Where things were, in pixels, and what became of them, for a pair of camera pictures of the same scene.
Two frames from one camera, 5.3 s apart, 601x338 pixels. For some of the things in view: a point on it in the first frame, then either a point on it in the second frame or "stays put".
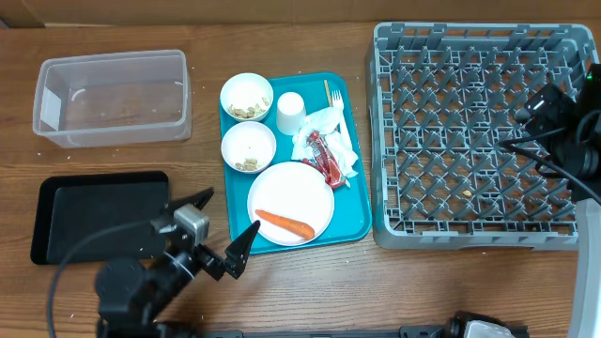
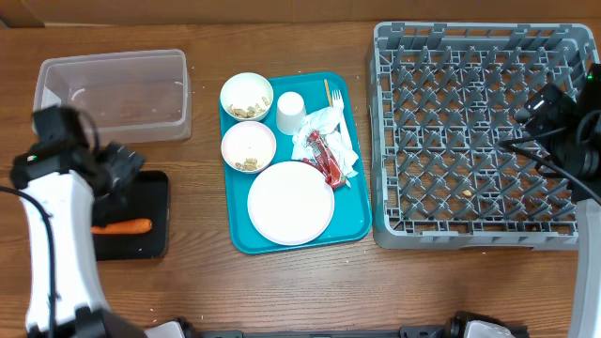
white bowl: x=248 y=146 stays put
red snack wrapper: x=323 y=158 stays put
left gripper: x=233 y=260 to x=123 y=161
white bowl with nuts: x=246 y=97 stays put
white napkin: x=329 y=122 stays put
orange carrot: x=289 y=224 to x=132 y=226
